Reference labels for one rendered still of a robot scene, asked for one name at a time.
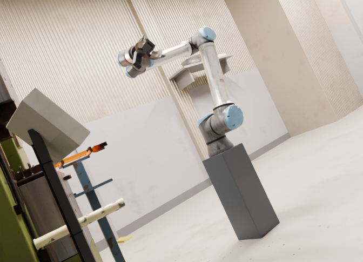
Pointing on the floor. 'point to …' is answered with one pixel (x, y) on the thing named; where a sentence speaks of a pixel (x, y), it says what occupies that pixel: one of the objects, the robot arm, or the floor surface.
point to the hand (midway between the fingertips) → (154, 47)
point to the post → (61, 196)
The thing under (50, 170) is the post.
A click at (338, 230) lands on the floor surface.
